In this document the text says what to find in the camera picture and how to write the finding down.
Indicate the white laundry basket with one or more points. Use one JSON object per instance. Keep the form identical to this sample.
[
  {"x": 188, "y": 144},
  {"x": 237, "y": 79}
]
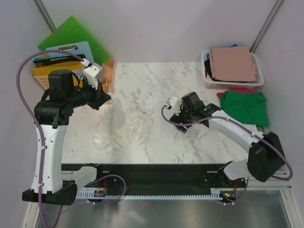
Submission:
[{"x": 210, "y": 84}]

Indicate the pink folded t shirt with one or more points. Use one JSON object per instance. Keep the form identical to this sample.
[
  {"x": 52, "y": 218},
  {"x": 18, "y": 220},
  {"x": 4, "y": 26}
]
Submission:
[{"x": 232, "y": 64}]

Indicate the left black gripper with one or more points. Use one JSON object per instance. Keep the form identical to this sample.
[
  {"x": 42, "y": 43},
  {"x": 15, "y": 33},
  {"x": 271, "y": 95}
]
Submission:
[{"x": 99, "y": 97}]

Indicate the green plastic board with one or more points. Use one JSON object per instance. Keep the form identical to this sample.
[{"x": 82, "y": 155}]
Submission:
[{"x": 73, "y": 31}]

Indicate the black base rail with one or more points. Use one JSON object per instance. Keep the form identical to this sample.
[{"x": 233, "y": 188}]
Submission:
[{"x": 166, "y": 179}]

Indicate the orange mesh file holder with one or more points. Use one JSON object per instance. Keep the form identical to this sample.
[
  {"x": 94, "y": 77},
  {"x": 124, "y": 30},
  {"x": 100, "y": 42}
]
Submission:
[{"x": 41, "y": 75}]

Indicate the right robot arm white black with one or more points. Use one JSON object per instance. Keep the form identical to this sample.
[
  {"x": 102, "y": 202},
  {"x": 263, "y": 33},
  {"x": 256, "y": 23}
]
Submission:
[{"x": 265, "y": 152}]

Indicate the black garment in basket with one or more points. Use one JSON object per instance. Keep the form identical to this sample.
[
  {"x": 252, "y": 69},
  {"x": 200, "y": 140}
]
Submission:
[{"x": 208, "y": 68}]

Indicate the red t shirt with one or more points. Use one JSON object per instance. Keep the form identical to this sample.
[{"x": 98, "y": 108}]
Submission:
[{"x": 238, "y": 90}]

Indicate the black folder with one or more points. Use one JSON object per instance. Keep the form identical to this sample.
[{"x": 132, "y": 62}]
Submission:
[{"x": 45, "y": 60}]

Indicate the white cable duct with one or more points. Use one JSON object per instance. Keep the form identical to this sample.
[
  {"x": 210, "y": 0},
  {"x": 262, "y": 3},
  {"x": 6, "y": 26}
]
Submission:
[{"x": 98, "y": 194}]

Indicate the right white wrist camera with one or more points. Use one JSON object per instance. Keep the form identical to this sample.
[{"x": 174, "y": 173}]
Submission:
[{"x": 174, "y": 104}]

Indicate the light blue clipboard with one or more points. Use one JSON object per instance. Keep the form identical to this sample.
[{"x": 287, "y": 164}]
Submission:
[{"x": 81, "y": 49}]

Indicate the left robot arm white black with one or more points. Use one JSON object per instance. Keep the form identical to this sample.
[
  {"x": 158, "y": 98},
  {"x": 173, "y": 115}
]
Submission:
[{"x": 52, "y": 115}]

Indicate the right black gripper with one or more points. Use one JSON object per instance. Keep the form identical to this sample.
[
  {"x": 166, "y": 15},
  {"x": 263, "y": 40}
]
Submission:
[{"x": 177, "y": 118}]

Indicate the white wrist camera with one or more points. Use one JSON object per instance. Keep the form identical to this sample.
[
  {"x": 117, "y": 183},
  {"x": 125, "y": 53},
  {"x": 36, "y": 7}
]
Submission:
[
  {"x": 93, "y": 73},
  {"x": 174, "y": 104}
]

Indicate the peach compartment organizer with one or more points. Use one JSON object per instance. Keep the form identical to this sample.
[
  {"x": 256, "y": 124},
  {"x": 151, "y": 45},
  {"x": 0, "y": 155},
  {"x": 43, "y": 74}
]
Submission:
[{"x": 108, "y": 78}]

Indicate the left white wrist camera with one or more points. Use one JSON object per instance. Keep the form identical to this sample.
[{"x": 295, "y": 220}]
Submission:
[{"x": 93, "y": 73}]

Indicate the white printed t shirt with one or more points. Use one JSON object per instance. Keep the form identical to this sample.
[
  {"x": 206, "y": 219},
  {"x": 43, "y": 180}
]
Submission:
[{"x": 119, "y": 128}]

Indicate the green t shirt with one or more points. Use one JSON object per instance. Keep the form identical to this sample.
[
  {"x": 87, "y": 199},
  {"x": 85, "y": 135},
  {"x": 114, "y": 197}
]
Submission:
[{"x": 245, "y": 108}]

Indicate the yellow folder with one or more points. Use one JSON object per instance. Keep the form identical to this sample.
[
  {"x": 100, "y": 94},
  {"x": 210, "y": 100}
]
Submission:
[{"x": 75, "y": 67}]

